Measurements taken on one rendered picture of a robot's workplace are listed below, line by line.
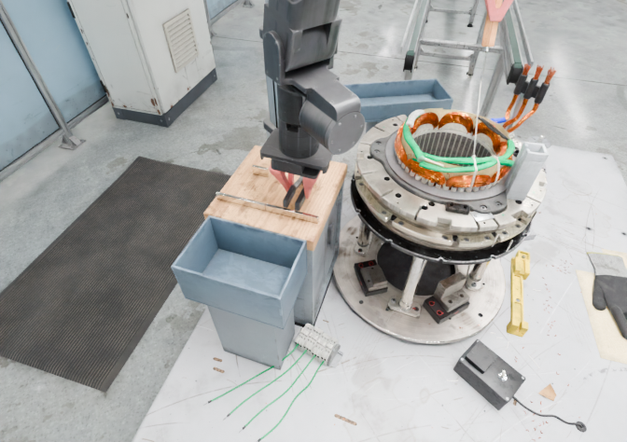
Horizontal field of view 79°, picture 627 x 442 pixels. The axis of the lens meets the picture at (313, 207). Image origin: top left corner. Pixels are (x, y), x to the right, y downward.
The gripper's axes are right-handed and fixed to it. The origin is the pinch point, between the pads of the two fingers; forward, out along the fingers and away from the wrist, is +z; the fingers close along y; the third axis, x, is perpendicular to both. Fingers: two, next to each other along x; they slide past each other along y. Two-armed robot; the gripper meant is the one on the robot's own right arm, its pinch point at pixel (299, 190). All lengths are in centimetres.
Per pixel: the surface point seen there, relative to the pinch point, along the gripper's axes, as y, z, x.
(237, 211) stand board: -8.7, 2.2, -5.7
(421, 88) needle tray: 15, 5, 50
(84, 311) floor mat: -101, 111, 4
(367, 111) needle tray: 4.5, 4.3, 33.8
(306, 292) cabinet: 4.2, 16.8, -8.2
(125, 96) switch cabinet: -178, 98, 142
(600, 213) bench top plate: 69, 29, 47
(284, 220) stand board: -0.7, 1.9, -5.3
